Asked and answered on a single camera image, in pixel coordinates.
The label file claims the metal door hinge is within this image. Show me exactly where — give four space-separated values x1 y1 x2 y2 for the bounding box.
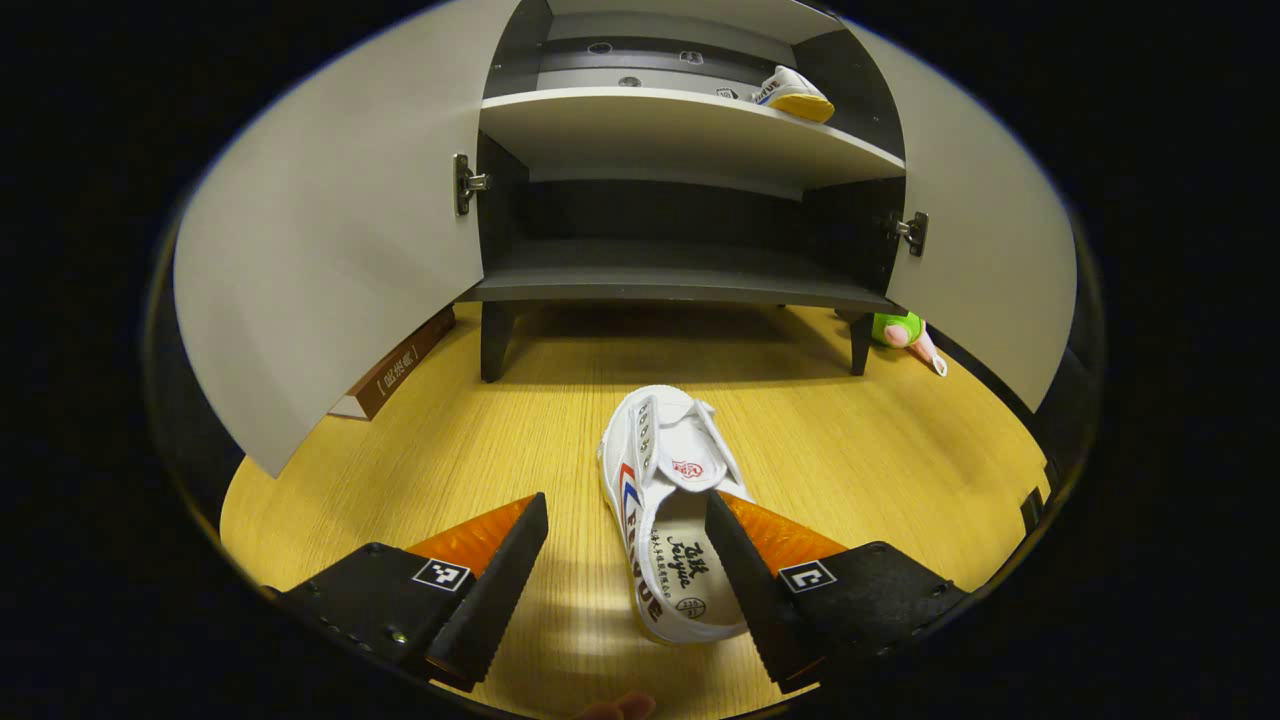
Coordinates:
890 210 931 259
452 152 491 218

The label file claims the white shoe cabinet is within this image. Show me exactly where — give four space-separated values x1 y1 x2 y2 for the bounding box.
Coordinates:
455 0 911 384

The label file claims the white cabinet door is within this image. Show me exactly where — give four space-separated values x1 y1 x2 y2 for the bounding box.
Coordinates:
840 15 1079 413
172 0 526 479

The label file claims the green and pink plush toy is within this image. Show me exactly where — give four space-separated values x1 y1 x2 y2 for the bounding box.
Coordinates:
870 310 949 378

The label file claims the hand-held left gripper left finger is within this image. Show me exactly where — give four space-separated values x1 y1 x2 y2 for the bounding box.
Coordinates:
262 492 550 693

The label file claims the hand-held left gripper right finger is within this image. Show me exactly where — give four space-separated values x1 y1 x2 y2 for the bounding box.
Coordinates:
705 490 971 696

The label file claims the white shoe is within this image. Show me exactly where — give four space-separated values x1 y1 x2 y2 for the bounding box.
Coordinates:
597 385 756 646
752 65 836 124

